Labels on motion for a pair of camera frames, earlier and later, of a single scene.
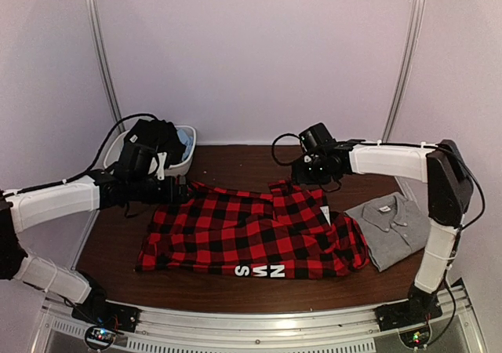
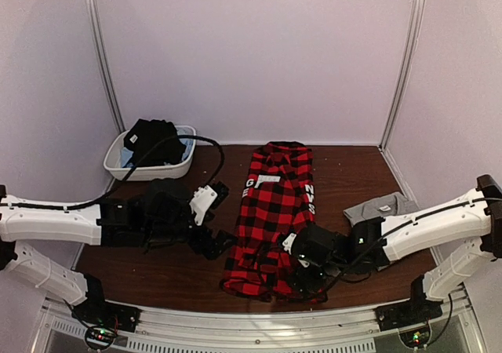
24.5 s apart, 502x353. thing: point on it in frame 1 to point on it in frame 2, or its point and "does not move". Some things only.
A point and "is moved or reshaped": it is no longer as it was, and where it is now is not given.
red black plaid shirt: x=287 y=232 is moved or reshaped
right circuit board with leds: x=416 y=336 does not move
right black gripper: x=300 y=175 to x=299 y=279
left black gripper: x=169 y=197 to x=215 y=248
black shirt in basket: x=163 y=136 does not move
